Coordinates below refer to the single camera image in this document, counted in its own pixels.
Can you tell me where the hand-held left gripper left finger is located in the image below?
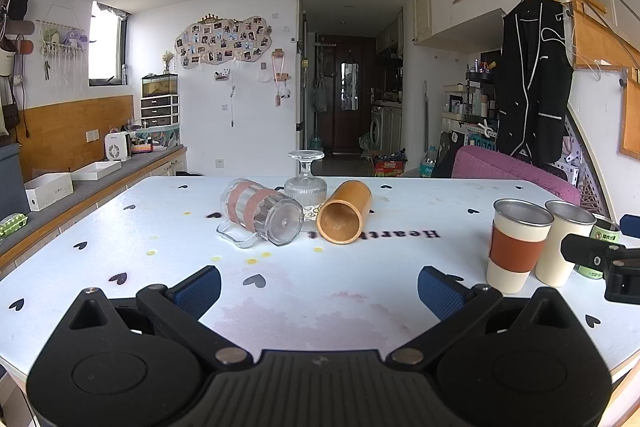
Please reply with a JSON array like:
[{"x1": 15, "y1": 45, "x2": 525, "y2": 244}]
[{"x1": 64, "y1": 265, "x2": 254, "y2": 371}]

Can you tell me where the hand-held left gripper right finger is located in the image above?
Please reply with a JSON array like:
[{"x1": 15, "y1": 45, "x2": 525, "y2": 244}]
[{"x1": 387, "y1": 265, "x2": 577, "y2": 369}]

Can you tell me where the glass mug with brown bands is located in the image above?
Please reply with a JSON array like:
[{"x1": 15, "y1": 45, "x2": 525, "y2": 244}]
[{"x1": 216, "y1": 178, "x2": 305, "y2": 250}]

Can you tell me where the bamboo cup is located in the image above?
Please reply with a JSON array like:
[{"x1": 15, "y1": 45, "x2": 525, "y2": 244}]
[{"x1": 315, "y1": 180, "x2": 374, "y2": 246}]

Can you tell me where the ribbed glass goblet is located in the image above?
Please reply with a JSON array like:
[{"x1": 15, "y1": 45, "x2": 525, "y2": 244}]
[{"x1": 284, "y1": 150, "x2": 328, "y2": 221}]

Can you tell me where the plain white metal cup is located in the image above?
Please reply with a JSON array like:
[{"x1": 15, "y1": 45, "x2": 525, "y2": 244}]
[{"x1": 535, "y1": 200, "x2": 597, "y2": 288}]

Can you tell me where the white cup with brown sleeve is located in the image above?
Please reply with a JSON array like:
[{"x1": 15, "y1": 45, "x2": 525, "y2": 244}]
[{"x1": 486, "y1": 198, "x2": 555, "y2": 295}]

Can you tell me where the green can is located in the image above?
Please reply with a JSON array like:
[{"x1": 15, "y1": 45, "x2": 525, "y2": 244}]
[{"x1": 574, "y1": 214, "x2": 624, "y2": 281}]

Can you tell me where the white pegboard panel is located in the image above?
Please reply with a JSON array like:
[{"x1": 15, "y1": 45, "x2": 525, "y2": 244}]
[{"x1": 544, "y1": 114, "x2": 602, "y2": 208}]

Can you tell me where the purple chair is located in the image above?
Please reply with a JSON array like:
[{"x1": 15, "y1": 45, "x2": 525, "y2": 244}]
[{"x1": 451, "y1": 145, "x2": 582, "y2": 207}]

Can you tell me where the white heart print tablecloth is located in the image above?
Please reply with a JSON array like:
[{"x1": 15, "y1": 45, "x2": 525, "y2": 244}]
[{"x1": 0, "y1": 175, "x2": 640, "y2": 384}]

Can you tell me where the clear water bottle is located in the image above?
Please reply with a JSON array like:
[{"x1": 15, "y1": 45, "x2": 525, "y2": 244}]
[{"x1": 418, "y1": 145, "x2": 440, "y2": 179}]

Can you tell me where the red snack box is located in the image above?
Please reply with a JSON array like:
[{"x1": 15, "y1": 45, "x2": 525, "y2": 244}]
[{"x1": 374, "y1": 159, "x2": 405, "y2": 178}]

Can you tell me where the grey bench cushion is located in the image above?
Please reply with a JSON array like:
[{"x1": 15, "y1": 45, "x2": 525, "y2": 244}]
[{"x1": 0, "y1": 146, "x2": 187, "y2": 259}]

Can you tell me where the flat white box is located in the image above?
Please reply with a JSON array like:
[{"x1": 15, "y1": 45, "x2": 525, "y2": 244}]
[{"x1": 70, "y1": 160, "x2": 123, "y2": 182}]

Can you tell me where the washing machine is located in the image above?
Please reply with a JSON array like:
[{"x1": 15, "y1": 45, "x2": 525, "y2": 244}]
[{"x1": 369, "y1": 106, "x2": 387, "y2": 152}]

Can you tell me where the black jacket with white trim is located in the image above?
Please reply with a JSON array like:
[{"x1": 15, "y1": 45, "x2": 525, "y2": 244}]
[{"x1": 495, "y1": 0, "x2": 575, "y2": 166}]

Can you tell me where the white cardboard box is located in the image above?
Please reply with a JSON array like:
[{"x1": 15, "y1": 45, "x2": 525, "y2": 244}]
[{"x1": 23, "y1": 172, "x2": 75, "y2": 212}]

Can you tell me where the black storage shelf rack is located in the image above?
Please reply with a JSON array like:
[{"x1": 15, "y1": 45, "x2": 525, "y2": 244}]
[{"x1": 464, "y1": 71, "x2": 501, "y2": 124}]

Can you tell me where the dark drawer unit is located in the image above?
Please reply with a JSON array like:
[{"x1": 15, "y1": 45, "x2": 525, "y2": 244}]
[{"x1": 140, "y1": 95, "x2": 180, "y2": 129}]

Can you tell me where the brown door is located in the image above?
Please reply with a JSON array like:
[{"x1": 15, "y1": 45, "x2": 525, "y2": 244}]
[{"x1": 333, "y1": 35, "x2": 376, "y2": 154}]

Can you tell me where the green packet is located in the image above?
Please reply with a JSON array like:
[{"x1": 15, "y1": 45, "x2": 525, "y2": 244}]
[{"x1": 0, "y1": 212, "x2": 29, "y2": 241}]

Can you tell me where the fish tank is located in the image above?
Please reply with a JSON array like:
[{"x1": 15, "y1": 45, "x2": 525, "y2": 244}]
[{"x1": 141, "y1": 73, "x2": 180, "y2": 99}]

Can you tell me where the grey storage box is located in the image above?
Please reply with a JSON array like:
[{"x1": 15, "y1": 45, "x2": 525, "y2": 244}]
[{"x1": 0, "y1": 143, "x2": 25, "y2": 221}]

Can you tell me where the door mirror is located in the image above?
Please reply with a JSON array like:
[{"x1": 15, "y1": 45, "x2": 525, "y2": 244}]
[{"x1": 340, "y1": 61, "x2": 360, "y2": 112}]

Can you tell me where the grey hanging bag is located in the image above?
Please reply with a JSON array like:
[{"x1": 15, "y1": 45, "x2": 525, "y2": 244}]
[{"x1": 312, "y1": 77, "x2": 329, "y2": 112}]

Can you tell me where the cloud shaped photo board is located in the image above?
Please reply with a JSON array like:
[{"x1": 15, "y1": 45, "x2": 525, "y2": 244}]
[{"x1": 174, "y1": 14, "x2": 273, "y2": 69}]

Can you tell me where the window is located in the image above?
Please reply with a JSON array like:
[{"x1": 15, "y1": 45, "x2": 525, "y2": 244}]
[{"x1": 89, "y1": 0, "x2": 129, "y2": 88}]

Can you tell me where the pink strap wall hanger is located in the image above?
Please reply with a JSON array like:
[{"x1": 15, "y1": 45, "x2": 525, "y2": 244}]
[{"x1": 271, "y1": 49, "x2": 294, "y2": 108}]

